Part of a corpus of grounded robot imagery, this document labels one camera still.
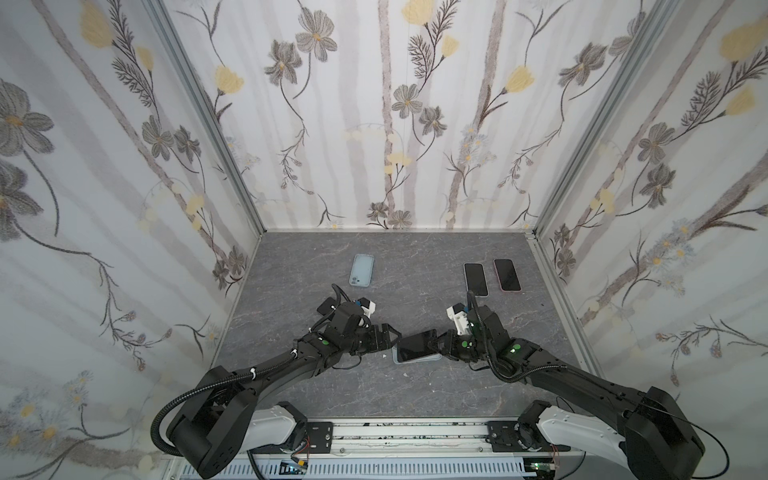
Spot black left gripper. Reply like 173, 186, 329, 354
339, 324, 403, 355

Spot purple-edged black phone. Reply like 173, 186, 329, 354
394, 329, 441, 364
316, 297, 338, 316

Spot blue-edged black phone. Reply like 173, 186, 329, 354
464, 263, 489, 296

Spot blue-edged phone handled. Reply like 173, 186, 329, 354
494, 259, 522, 292

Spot light blue case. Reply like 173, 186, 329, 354
393, 343, 442, 365
349, 254, 375, 288

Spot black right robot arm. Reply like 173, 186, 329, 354
429, 306, 705, 479

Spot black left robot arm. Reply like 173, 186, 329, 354
150, 302, 402, 479

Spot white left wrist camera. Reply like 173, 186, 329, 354
355, 297, 376, 318

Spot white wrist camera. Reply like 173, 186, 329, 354
446, 303, 471, 336
355, 297, 376, 318

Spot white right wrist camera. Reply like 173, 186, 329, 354
446, 303, 471, 336

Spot black corrugated right cable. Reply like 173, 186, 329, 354
466, 291, 568, 385

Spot black corrugated cable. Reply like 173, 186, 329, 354
149, 350, 301, 457
466, 291, 568, 385

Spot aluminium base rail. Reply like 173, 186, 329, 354
211, 411, 581, 465

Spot white cable duct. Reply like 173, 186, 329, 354
256, 457, 536, 479

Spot black corrugated left cable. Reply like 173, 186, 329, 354
149, 350, 301, 457

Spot aluminium corner frame post right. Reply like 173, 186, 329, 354
532, 1, 678, 238

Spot aluminium corner frame post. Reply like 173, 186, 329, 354
532, 1, 678, 238
142, 0, 267, 238

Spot aluminium corner frame post left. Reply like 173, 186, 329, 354
142, 0, 267, 238

